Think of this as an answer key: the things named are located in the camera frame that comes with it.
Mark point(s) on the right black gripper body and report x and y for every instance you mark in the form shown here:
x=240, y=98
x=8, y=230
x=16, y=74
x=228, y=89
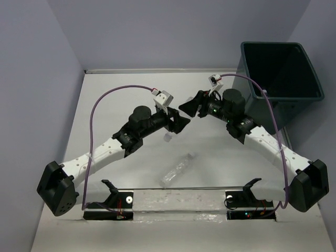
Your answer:
x=210, y=105

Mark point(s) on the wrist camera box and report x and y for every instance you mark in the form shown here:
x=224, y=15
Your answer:
x=216, y=82
x=162, y=99

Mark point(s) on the clear long bottle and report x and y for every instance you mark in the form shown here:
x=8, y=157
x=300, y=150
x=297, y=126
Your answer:
x=167, y=137

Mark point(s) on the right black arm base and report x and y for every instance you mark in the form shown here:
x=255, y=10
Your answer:
x=242, y=204

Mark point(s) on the clear crushed bottle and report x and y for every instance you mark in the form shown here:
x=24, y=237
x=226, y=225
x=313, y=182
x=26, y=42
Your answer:
x=177, y=170

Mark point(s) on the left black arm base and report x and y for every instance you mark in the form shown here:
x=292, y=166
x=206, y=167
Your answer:
x=118, y=205

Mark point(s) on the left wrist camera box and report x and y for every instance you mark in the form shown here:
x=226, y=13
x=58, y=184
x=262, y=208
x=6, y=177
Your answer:
x=162, y=99

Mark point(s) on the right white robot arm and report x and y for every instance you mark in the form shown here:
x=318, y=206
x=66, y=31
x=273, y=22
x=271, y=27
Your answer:
x=305, y=182

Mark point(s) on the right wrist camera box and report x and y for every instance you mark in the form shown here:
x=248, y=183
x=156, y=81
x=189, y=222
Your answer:
x=216, y=82

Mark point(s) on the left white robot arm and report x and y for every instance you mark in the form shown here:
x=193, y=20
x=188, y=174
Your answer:
x=58, y=183

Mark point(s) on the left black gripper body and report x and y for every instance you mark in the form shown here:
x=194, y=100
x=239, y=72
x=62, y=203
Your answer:
x=159, y=120

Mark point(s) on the dark green plastic bin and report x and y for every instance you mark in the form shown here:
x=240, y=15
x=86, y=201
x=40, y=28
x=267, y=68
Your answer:
x=277, y=80

